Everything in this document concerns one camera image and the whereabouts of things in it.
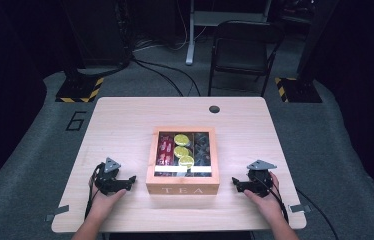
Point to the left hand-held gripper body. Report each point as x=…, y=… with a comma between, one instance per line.
x=106, y=181

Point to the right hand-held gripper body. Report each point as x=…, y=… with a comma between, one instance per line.
x=260, y=181

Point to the wooden tea box glass lid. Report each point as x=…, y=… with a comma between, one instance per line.
x=183, y=186

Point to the person's left hand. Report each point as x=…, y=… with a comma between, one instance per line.
x=103, y=205

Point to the person's right hand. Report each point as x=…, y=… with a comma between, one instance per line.
x=271, y=205

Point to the bundle of red sachets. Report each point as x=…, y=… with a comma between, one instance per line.
x=165, y=150

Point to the grey tape strip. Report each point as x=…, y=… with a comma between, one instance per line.
x=58, y=212
x=300, y=208

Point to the pile of dark tea bags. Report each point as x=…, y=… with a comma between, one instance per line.
x=202, y=150

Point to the black table grommet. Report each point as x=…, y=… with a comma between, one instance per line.
x=214, y=109

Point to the black stand striped base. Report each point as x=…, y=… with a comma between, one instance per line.
x=80, y=90
x=300, y=90

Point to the black folding chair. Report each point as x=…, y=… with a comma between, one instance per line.
x=241, y=50

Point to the black equipment cabinet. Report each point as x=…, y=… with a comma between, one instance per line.
x=101, y=33

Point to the white desk frame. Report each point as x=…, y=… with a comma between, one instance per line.
x=190, y=40

